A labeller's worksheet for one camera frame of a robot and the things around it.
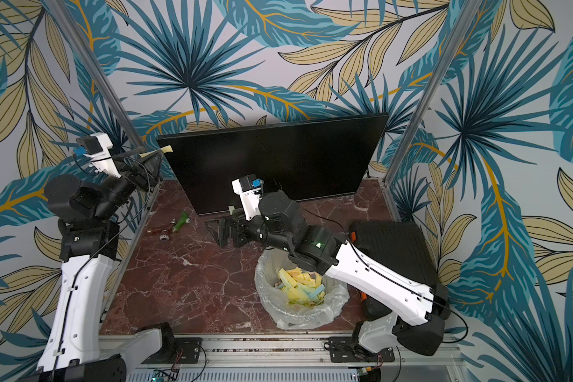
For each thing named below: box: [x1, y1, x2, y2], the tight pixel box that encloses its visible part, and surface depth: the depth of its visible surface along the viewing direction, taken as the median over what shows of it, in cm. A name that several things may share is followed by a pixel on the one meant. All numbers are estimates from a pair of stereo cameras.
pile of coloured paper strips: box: [275, 267, 326, 308], surface depth 81 cm
